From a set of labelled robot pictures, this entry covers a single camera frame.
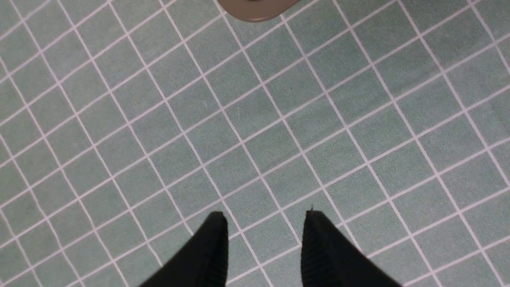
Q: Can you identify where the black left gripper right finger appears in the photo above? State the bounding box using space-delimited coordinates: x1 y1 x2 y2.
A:
301 210 401 287

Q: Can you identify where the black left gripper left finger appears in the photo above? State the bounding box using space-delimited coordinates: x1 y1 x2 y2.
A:
141 211 228 287

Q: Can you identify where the green checked tablecloth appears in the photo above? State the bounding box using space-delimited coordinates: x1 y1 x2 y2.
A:
1 0 509 287

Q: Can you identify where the olive brown plastic bin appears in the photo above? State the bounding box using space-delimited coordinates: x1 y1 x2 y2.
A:
218 0 299 22

